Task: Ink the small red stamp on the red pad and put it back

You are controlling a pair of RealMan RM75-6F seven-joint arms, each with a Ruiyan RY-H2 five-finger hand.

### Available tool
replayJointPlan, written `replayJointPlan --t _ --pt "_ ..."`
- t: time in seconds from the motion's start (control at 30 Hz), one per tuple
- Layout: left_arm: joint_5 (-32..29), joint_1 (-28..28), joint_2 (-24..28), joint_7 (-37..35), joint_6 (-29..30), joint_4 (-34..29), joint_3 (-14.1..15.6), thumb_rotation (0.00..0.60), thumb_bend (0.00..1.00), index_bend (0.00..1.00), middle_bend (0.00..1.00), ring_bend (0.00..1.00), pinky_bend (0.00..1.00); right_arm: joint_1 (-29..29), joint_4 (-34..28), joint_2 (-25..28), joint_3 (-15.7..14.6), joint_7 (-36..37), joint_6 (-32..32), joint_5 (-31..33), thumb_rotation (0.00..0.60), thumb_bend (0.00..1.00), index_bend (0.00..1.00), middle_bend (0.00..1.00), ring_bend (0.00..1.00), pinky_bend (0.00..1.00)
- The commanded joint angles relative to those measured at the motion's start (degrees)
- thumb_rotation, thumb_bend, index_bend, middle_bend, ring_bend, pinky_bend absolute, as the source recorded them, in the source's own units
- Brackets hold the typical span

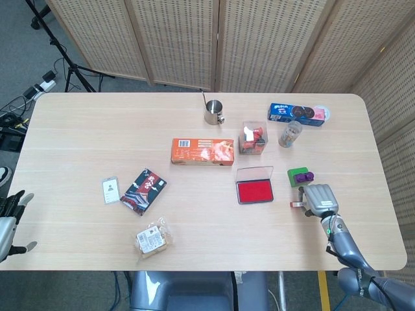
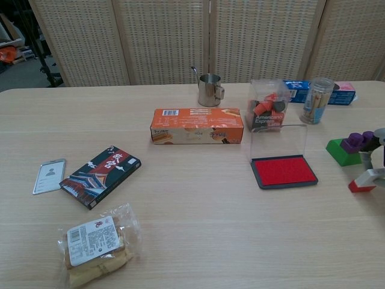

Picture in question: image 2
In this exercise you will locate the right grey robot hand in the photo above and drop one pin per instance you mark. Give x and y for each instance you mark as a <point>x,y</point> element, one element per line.
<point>377,144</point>

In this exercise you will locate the red and white block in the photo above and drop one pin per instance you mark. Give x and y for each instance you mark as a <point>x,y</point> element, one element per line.
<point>362,182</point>

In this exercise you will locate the red ink pad clear lid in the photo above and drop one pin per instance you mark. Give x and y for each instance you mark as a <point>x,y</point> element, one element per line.
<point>284,171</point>

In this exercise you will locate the purple two-stud toy block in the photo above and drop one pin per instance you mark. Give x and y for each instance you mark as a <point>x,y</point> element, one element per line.
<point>355,143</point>

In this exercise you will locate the green toy block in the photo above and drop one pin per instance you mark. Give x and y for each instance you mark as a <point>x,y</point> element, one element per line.
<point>338,152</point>

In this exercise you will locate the blue cookie box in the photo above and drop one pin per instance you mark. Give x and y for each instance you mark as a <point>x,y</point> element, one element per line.
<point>346,96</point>

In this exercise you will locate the clear jar of biscuit sticks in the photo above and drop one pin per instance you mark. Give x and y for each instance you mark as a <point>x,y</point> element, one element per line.
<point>314,105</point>

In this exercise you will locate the clear box of coffee capsules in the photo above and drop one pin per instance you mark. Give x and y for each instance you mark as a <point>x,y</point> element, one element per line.
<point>266,119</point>

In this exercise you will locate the steel pitcher with thin spout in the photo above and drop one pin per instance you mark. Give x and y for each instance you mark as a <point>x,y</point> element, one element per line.
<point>207,93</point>

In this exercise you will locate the orange biscuit box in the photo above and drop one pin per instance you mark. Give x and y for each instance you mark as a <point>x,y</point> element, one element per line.
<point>195,126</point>

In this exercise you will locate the wooden rattan folding screen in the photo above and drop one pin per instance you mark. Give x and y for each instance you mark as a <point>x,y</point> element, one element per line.
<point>162,39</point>

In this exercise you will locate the dark red patterned card box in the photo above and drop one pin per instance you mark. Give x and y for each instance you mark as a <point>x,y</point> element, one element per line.
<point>99,177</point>

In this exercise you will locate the bagged bread snack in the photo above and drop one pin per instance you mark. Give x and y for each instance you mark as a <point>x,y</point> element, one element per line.
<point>96,247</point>

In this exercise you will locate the clear ID card holder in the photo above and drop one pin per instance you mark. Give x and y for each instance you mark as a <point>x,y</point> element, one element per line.
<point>49,177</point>

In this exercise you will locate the black tripod stand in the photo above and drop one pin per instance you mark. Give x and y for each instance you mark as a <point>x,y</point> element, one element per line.
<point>49,75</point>

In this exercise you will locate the orange bag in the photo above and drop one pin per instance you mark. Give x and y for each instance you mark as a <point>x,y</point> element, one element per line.
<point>6,55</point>

